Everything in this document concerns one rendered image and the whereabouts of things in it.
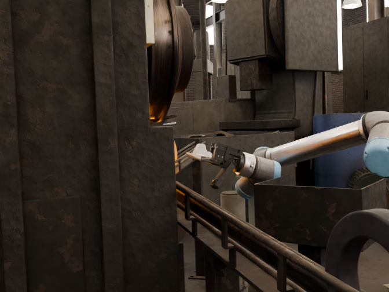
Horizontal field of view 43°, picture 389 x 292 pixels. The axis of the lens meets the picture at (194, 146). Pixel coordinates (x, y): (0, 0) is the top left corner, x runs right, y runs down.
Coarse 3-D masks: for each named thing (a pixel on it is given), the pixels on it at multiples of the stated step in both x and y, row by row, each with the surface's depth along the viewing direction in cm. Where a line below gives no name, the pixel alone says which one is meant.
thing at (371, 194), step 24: (264, 192) 120; (288, 192) 117; (312, 192) 113; (336, 192) 110; (360, 192) 107; (384, 192) 123; (264, 216) 121; (288, 216) 117; (312, 216) 114; (336, 216) 110; (288, 240) 118; (312, 240) 114
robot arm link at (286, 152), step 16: (384, 112) 167; (336, 128) 181; (352, 128) 175; (368, 128) 169; (288, 144) 195; (304, 144) 189; (320, 144) 184; (336, 144) 180; (352, 144) 177; (288, 160) 195
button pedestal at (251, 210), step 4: (236, 176) 260; (240, 176) 255; (248, 200) 255; (252, 200) 250; (248, 204) 255; (252, 204) 251; (248, 208) 255; (252, 208) 251; (248, 212) 256; (252, 212) 251; (252, 216) 251; (252, 220) 252; (252, 224) 252; (248, 284) 260; (248, 288) 255; (252, 288) 254
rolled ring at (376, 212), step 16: (336, 224) 65; (352, 224) 62; (368, 224) 59; (384, 224) 56; (336, 240) 65; (352, 240) 62; (384, 240) 57; (336, 256) 65; (352, 256) 65; (336, 272) 65; (352, 272) 66
